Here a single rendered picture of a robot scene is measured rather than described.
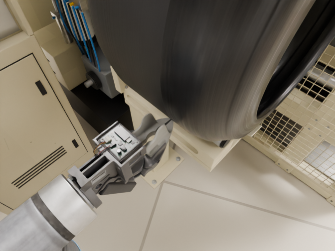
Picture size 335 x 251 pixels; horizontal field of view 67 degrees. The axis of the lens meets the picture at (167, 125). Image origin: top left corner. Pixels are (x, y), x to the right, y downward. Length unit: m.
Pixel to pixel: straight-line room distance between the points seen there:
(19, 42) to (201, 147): 0.69
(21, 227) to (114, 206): 1.14
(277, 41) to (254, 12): 0.05
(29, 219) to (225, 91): 0.31
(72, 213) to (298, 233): 1.37
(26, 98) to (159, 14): 0.88
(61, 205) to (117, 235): 1.10
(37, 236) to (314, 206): 1.52
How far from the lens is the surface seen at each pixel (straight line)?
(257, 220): 1.56
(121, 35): 0.38
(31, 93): 1.12
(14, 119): 1.17
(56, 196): 0.41
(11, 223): 0.42
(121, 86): 0.77
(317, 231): 1.67
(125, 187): 0.51
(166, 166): 1.57
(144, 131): 0.48
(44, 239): 0.41
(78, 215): 0.41
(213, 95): 0.32
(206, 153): 0.66
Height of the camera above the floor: 1.44
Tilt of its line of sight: 56 degrees down
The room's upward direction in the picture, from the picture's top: straight up
